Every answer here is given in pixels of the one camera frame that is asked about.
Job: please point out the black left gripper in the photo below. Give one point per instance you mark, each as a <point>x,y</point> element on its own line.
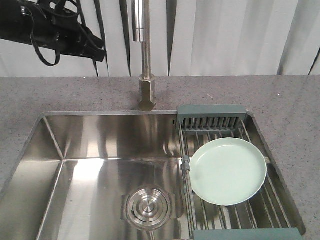
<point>73,38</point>

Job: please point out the light green round plate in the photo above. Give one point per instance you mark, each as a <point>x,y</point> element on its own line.
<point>227,171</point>

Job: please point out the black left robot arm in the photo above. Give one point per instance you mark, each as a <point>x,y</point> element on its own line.
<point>22,21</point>

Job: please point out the green metal dish rack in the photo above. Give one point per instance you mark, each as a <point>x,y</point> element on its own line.
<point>270,214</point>

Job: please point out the chrome kitchen faucet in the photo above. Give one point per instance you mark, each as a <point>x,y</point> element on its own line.
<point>141,34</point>

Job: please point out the white pleated curtain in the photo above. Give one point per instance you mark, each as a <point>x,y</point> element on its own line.
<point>193,38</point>

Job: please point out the stainless steel sink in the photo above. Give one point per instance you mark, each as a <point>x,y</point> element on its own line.
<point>76,167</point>

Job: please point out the round metal sink drain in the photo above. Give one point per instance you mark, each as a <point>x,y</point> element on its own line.
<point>148,208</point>

